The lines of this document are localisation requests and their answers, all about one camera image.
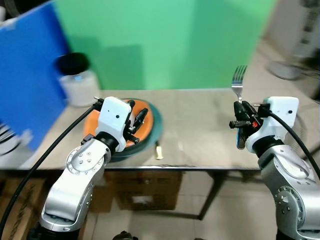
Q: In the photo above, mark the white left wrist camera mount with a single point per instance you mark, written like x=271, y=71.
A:
x=114, y=117

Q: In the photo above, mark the silver metal fork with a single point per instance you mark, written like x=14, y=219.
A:
x=239, y=80

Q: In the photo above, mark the black robot leg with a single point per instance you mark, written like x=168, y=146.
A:
x=125, y=236

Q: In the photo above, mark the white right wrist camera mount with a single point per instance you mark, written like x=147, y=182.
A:
x=277, y=117

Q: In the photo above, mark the teal plate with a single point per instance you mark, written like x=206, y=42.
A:
x=155, y=127

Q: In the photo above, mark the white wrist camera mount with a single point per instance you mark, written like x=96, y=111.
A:
x=277, y=117
x=114, y=117

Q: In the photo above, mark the green board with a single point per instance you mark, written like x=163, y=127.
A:
x=170, y=40

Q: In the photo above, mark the white jar with black lid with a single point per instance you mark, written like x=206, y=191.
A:
x=79, y=85

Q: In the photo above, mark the orange plate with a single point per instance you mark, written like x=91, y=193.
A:
x=142, y=127

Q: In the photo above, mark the blue board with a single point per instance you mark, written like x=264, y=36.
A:
x=27, y=75

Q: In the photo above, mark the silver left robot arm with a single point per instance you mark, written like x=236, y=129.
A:
x=75, y=175

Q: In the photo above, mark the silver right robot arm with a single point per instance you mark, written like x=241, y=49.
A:
x=287, y=185

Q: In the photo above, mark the white standing floor fan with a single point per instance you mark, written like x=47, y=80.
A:
x=292, y=55

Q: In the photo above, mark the brown cardboard box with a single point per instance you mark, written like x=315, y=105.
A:
x=145, y=190

